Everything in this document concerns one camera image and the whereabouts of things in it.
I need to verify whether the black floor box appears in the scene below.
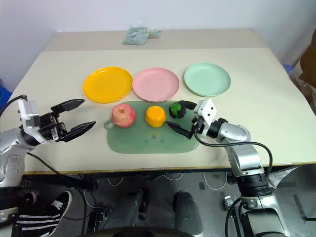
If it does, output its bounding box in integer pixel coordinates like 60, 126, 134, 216
86, 209, 110, 233

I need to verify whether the dark rounded shape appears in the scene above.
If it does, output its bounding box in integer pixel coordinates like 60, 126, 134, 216
172, 191, 205, 235
108, 189, 150, 229

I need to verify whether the orange fruit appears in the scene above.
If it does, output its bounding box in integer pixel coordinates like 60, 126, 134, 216
145, 105, 166, 128

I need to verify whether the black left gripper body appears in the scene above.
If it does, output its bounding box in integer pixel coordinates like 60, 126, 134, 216
38, 112, 68, 142

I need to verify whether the yellow plate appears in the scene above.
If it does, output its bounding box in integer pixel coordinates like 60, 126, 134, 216
82, 67, 133, 104

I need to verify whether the blue bag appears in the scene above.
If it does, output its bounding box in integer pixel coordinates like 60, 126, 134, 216
0, 79, 13, 100

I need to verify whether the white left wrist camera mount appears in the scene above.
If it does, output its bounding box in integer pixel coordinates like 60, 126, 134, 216
17, 99, 40, 129

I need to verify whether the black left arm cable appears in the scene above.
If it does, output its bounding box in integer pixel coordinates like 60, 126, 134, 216
0, 94, 28, 117

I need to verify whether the brown cardboard box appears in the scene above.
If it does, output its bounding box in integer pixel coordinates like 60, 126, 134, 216
298, 45, 316, 90

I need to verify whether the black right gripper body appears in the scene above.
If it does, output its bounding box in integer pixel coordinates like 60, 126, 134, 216
191, 116, 205, 135

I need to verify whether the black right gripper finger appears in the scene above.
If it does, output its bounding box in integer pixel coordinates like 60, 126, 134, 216
165, 120, 194, 141
177, 100, 198, 111

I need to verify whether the black white striped sneaker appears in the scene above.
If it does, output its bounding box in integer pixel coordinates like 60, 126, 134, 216
11, 189, 74, 237

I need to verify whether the black cable under table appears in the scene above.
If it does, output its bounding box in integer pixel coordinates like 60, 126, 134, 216
26, 152, 96, 191

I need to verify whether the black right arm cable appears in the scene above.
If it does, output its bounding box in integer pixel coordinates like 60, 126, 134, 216
194, 127, 274, 181

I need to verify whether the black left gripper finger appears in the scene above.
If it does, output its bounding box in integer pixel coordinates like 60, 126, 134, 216
60, 120, 97, 143
50, 98, 86, 114

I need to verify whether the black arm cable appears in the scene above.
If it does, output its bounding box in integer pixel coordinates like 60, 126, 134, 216
0, 94, 28, 117
194, 127, 274, 181

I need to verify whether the small clear plastic packet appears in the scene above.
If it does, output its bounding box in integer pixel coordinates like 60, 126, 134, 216
148, 29, 162, 40

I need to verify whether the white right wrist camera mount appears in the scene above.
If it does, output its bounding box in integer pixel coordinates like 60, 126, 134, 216
193, 98, 218, 137

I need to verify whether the translucent green cutting mat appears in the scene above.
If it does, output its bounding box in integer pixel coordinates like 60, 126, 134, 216
103, 100, 201, 155

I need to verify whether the green plate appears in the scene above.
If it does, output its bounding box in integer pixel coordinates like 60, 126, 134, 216
183, 62, 232, 97

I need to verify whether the dark green vegetable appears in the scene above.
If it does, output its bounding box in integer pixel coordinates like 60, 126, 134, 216
168, 102, 186, 119

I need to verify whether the green plastic packet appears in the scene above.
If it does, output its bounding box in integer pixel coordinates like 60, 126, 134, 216
122, 27, 150, 46

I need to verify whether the pink plate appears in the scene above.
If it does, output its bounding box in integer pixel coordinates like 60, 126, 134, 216
132, 67, 180, 102

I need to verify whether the white floor cable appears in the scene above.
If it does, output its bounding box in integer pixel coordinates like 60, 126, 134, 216
202, 172, 228, 191

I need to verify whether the red apple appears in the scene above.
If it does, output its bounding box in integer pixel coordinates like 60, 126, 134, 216
110, 103, 137, 128

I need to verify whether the caster wheel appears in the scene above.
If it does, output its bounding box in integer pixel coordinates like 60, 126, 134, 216
221, 194, 235, 211

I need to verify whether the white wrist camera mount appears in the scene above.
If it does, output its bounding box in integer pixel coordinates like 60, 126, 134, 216
193, 98, 218, 137
17, 99, 40, 129

